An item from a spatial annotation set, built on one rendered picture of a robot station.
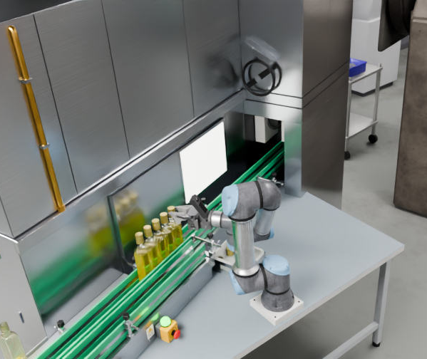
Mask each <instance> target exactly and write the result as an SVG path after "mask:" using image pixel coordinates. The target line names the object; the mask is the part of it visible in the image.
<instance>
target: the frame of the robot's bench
mask: <svg viewBox="0 0 427 359"><path fill-rule="evenodd" d="M390 268H391V259H390V260H388V261H387V262H386V263H384V264H382V265H381V266H380V270H379V282H378V289H377V296H376V308H375V316H374V322H372V323H371V324H369V325H368V326H367V327H365V328H364V329H363V330H361V331H360V332H358V333H357V334H356V335H354V336H353V337H352V338H350V339H349V340H348V341H347V342H345V343H343V344H342V345H340V346H339V347H338V348H337V349H336V350H334V351H332V352H331V353H330V354H328V355H327V356H326V357H325V358H323V359H337V358H339V357H340V356H342V355H343V354H345V353H346V352H347V351H348V350H350V349H351V348H353V347H354V346H355V345H356V344H358V343H359V342H361V341H362V340H363V339H365V338H366V337H367V336H368V335H370V334H371V333H373V335H372V341H373V343H372V345H373V346H374V347H379V346H380V342H381V338H382V332H383V326H384V315H385V309H386V298H387V291H388V285H389V274H390Z"/></svg>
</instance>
